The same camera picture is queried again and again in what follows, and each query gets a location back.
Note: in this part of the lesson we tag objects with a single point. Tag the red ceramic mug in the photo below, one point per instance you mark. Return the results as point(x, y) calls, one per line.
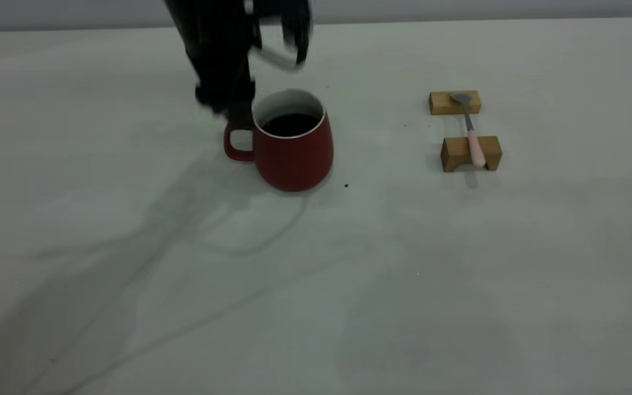
point(294, 159)

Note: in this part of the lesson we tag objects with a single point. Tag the flat wooden block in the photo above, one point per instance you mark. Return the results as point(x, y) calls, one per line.
point(441, 104)

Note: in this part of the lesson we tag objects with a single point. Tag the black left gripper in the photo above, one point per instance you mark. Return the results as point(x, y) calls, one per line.
point(217, 49)

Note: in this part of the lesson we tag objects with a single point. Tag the arched wooden block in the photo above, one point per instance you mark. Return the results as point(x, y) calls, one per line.
point(456, 149)

